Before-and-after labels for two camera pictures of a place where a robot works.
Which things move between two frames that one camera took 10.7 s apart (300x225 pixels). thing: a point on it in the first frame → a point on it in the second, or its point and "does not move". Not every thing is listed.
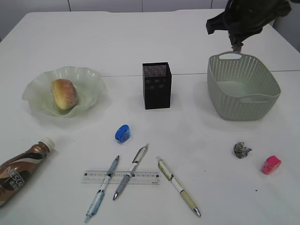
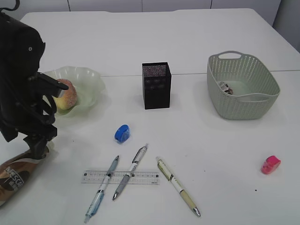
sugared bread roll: (65, 94) does not move
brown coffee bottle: (14, 173) does not move
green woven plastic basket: (241, 86) does not move
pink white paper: (237, 48) → (226, 88)
